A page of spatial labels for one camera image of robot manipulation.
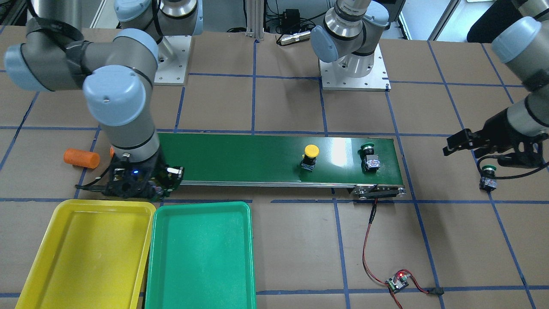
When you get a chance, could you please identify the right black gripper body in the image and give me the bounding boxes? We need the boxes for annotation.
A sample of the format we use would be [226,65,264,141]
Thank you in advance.
[103,152,172,201]

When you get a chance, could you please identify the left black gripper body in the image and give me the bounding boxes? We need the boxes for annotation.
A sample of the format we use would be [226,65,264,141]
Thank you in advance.
[483,109,545,169]

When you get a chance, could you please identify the green push button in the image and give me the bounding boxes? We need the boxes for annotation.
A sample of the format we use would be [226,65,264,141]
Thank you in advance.
[479,165,498,192]
[360,142,381,173]

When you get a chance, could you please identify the plain orange cylinder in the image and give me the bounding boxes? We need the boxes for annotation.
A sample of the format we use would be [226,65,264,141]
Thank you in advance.
[63,148,100,169]

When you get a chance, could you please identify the yellow push button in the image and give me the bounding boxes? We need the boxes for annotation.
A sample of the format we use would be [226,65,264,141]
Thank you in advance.
[300,144,320,171]

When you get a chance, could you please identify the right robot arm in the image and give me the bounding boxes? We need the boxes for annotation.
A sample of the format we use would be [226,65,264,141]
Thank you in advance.
[4,0,203,202]

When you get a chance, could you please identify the yellow plastic tray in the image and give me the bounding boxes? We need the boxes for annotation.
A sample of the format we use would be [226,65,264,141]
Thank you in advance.
[16,199,156,309]

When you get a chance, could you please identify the green plastic tray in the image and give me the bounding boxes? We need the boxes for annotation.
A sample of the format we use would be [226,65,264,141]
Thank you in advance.
[145,201,257,309]

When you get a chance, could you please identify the green conveyor belt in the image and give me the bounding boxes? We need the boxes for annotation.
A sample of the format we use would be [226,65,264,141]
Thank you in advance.
[158,133,406,200]

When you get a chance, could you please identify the small motor controller board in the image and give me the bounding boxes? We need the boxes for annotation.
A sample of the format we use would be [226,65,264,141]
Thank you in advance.
[385,273,409,294]

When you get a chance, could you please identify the black power adapter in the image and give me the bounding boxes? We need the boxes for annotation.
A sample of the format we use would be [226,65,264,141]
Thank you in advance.
[280,9,301,35]

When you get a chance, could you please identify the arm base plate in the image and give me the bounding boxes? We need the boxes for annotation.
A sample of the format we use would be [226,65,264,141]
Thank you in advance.
[318,45,392,91]
[154,36,192,86]

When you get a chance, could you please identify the red black power cable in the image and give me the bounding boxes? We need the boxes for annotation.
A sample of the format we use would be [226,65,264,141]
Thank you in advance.
[362,199,444,309]

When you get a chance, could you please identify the aluminium frame post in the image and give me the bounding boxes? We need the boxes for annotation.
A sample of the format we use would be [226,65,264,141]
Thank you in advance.
[245,0,265,41]

